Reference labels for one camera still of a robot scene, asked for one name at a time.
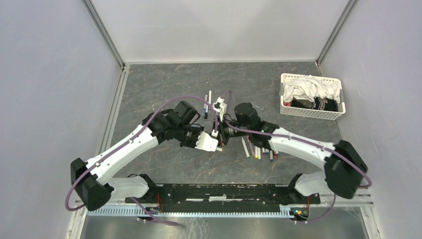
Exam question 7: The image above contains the dark cloth in basket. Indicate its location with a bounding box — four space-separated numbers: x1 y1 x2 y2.
290 97 338 112

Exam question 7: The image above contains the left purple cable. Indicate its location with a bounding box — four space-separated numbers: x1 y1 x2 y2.
65 96 221 227

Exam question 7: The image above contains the white cable comb strip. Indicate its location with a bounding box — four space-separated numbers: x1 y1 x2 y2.
87 205 294 219

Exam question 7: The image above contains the white plastic basket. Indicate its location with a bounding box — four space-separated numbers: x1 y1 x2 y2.
280 73 346 120

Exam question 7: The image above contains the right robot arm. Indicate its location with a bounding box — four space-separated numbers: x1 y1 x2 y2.
219 103 372 203

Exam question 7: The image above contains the white cloth in basket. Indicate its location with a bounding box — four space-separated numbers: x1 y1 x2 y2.
283 75 342 103

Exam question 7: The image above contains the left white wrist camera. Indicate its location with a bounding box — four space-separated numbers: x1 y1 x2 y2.
195 131 218 152

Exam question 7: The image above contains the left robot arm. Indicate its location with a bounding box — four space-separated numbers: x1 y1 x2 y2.
70 101 204 211

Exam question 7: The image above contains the white marker pale yellow cap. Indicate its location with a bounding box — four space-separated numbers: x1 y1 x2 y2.
254 146 258 159

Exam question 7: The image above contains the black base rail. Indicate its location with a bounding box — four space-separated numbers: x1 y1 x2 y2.
125 184 321 213

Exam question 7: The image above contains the pink pen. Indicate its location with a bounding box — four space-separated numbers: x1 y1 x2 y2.
247 136 256 157

